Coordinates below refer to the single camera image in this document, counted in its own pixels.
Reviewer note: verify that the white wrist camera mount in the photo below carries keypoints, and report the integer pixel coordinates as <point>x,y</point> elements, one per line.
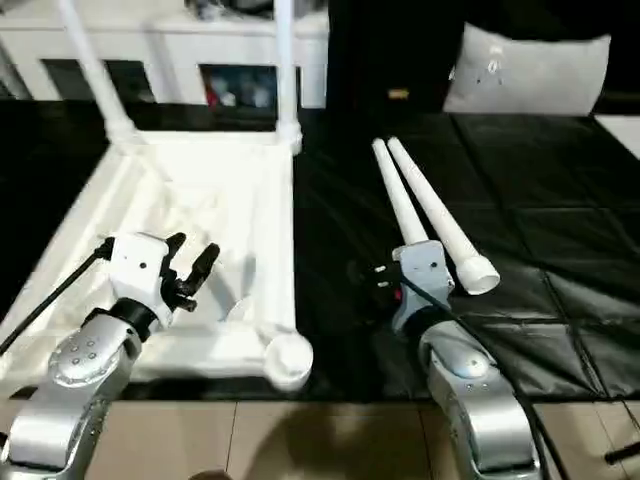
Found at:
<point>425,265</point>
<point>137,270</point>

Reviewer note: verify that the white plastic table leg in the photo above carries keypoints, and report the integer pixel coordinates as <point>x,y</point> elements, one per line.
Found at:
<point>285,65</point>
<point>440,210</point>
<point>397,190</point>
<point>95,75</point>

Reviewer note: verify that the black speaker with gold label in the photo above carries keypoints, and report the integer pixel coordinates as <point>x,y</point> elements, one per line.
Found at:
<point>400,50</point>

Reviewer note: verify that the white flat panel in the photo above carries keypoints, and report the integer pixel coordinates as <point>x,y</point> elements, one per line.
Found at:
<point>622,130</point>

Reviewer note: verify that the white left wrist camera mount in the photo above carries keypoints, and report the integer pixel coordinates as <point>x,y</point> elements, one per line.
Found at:
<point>137,270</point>

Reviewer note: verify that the white sideboard with glass doors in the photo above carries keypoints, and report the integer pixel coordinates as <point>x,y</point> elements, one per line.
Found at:
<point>165,40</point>

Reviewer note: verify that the dark round robot body part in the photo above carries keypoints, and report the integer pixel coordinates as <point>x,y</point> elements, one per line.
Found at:
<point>210,476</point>

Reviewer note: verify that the white patterned jar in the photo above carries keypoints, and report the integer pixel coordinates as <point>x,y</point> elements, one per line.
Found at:
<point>260,97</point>

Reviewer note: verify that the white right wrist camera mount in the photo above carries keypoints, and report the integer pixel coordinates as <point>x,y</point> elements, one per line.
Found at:
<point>425,265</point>

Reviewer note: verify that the black stand leg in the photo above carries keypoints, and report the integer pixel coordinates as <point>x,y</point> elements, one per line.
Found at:
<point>622,452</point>

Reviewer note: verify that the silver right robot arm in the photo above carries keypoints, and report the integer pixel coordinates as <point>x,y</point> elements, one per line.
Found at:
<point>475,400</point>

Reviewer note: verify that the white plastic table top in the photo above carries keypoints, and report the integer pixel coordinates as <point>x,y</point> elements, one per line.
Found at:
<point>200,210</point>

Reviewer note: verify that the grey helmet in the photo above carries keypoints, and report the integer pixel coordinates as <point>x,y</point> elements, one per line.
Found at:
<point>247,4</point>

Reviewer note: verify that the grey cushion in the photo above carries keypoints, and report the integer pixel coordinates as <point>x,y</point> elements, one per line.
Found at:
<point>540,75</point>

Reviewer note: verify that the black work mat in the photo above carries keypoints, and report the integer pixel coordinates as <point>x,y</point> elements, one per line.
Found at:
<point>550,200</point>

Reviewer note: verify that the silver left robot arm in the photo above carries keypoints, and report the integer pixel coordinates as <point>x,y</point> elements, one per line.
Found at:
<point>80,360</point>

